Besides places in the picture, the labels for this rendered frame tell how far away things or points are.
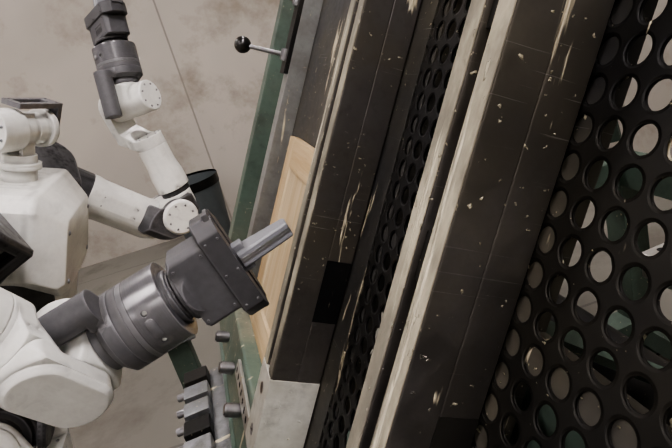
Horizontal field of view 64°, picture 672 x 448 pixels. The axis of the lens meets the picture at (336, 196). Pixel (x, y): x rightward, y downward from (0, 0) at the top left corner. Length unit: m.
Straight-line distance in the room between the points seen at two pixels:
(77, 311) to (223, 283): 0.14
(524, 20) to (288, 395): 0.57
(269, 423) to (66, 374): 0.32
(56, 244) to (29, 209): 0.07
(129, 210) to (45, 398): 0.68
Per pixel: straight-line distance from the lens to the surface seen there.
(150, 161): 1.23
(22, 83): 5.08
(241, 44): 1.25
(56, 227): 0.89
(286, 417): 0.79
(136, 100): 1.18
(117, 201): 1.20
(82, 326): 0.57
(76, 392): 0.58
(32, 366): 0.55
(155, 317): 0.56
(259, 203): 1.24
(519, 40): 0.37
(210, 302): 0.57
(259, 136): 1.45
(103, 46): 1.23
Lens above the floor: 1.44
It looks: 18 degrees down
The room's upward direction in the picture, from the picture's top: 16 degrees counter-clockwise
